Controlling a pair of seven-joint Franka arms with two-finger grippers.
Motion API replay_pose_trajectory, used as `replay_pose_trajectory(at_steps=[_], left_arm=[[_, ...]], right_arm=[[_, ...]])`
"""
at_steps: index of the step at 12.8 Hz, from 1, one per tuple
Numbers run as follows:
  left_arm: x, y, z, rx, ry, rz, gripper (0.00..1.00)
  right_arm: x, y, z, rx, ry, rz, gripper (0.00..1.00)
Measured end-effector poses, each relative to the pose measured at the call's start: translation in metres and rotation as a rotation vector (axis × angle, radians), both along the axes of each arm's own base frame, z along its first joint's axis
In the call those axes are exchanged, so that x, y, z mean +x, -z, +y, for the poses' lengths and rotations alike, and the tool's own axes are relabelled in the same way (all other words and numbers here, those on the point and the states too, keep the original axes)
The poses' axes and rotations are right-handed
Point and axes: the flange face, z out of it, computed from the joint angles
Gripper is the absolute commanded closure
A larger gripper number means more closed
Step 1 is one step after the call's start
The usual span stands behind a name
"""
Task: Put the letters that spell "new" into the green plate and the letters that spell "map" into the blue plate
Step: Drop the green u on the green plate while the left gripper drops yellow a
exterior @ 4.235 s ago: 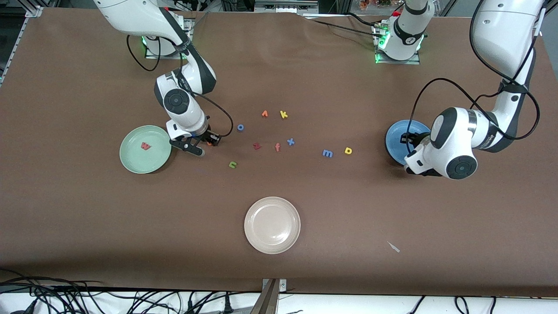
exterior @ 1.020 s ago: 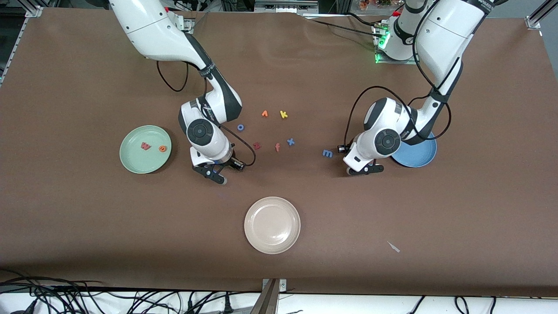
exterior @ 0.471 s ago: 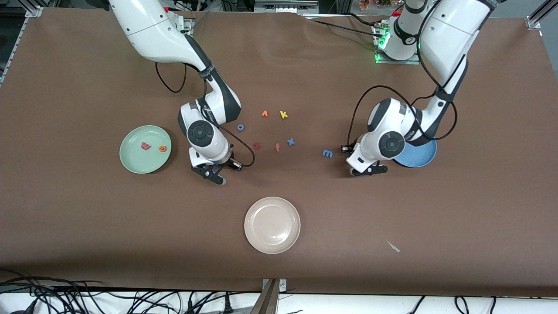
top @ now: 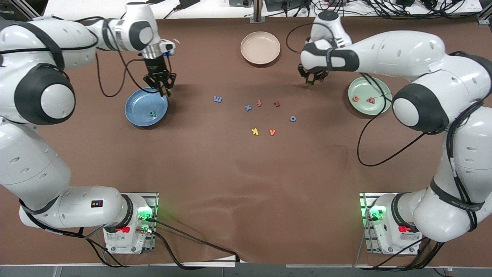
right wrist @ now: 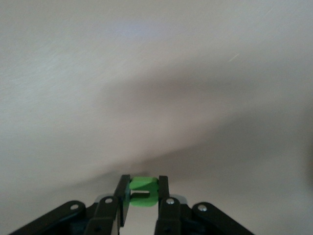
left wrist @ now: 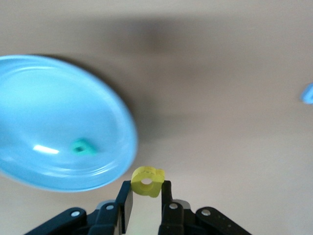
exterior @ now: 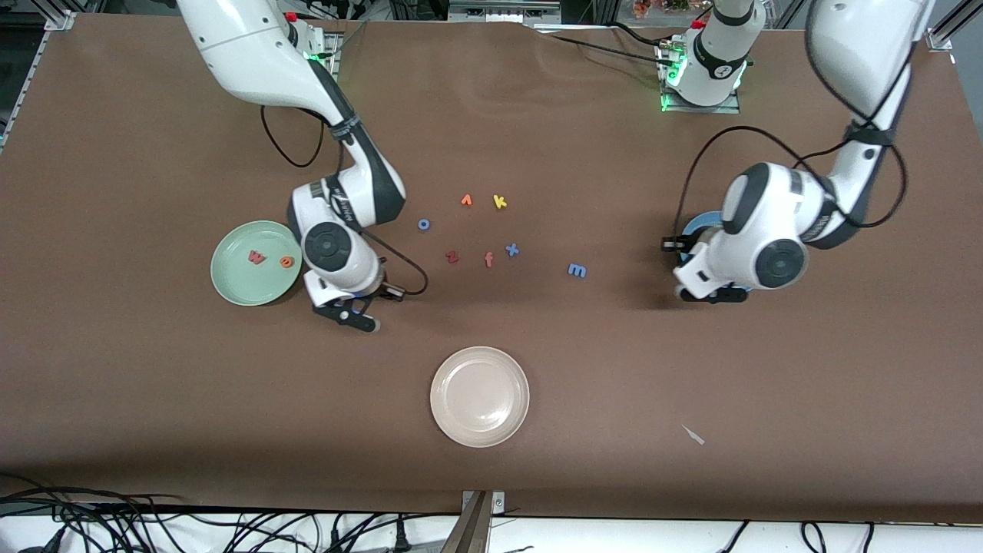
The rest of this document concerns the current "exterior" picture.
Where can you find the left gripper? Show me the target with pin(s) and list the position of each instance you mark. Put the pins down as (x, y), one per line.
(686, 243)

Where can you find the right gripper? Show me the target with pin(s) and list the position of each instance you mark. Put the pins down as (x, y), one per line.
(382, 290)

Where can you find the blue foam letter m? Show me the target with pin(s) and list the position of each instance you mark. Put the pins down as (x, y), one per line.
(577, 269)

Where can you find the pink foam letter w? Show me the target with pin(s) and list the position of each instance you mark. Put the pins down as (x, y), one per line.
(256, 258)

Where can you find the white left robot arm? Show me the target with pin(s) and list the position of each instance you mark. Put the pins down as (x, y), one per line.
(860, 54)

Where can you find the blue round plate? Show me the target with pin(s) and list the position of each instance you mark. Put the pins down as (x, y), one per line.
(703, 223)

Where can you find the beige round plate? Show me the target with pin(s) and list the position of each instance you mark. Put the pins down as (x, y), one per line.
(480, 397)

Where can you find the light green round plate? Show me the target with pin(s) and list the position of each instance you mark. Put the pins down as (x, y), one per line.
(246, 284)

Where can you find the brown table cover mat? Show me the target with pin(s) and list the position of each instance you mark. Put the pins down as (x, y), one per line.
(491, 138)

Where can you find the small white paper scrap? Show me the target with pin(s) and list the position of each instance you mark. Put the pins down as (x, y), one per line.
(693, 435)

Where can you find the grey equipment box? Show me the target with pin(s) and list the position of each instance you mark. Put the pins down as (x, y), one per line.
(499, 9)

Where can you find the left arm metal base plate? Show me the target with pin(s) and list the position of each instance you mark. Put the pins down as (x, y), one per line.
(703, 110)

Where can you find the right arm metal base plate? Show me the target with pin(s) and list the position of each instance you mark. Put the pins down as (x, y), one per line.
(332, 54)

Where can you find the metal bracket at table edge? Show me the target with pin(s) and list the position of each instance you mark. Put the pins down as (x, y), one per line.
(476, 526)

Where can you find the aluminium frame rail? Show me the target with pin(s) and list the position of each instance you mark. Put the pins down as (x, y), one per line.
(57, 19)
(948, 27)

